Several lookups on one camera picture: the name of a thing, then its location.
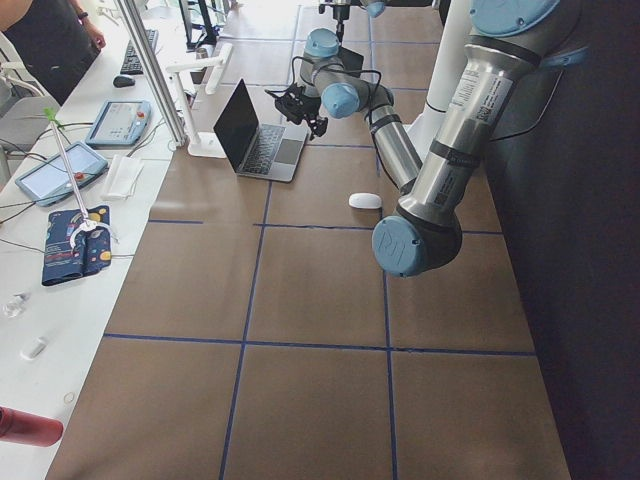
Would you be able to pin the white folded cloth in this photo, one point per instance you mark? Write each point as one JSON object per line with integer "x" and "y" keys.
{"x": 121, "y": 178}

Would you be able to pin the metal reacher stick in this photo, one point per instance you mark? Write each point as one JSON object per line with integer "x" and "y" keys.
{"x": 87, "y": 225}

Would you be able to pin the white desk lamp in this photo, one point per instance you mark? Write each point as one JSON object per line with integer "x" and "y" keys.
{"x": 201, "y": 143}

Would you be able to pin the aluminium frame post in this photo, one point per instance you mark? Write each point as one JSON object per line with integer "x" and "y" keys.
{"x": 152, "y": 70}

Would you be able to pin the near blue teach pendant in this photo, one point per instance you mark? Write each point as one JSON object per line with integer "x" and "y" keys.
{"x": 49, "y": 183}

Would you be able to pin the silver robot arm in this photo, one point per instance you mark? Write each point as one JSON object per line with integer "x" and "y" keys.
{"x": 487, "y": 47}
{"x": 373, "y": 8}

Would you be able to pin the black mouse pad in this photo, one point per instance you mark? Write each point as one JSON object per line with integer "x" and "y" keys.
{"x": 351, "y": 61}

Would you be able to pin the small white device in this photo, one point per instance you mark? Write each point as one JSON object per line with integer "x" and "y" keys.
{"x": 33, "y": 348}

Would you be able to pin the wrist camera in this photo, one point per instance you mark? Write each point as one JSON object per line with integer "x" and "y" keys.
{"x": 291, "y": 103}

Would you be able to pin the black keyboard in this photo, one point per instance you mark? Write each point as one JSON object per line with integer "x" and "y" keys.
{"x": 131, "y": 64}

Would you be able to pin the person in black shirt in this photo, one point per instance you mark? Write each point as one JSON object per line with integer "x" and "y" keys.
{"x": 55, "y": 39}

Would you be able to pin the far blue teach pendant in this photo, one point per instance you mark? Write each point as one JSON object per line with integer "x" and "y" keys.
{"x": 119, "y": 124}

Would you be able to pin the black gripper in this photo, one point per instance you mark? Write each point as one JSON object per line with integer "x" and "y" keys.
{"x": 340, "y": 12}
{"x": 306, "y": 111}

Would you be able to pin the blue teach pendant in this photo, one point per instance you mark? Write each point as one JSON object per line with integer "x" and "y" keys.
{"x": 49, "y": 183}
{"x": 119, "y": 124}

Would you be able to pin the dark blue patterned pouch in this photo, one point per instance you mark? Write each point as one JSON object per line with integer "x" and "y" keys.
{"x": 71, "y": 253}

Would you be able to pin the red bottle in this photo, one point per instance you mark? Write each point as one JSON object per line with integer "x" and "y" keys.
{"x": 29, "y": 429}

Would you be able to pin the white computer mouse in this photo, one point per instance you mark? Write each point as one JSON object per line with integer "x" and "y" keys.
{"x": 364, "y": 200}

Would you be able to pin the black desk mouse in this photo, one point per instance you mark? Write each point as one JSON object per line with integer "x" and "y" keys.
{"x": 123, "y": 81}

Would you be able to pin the grey laptop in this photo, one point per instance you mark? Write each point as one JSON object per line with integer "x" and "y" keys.
{"x": 255, "y": 149}

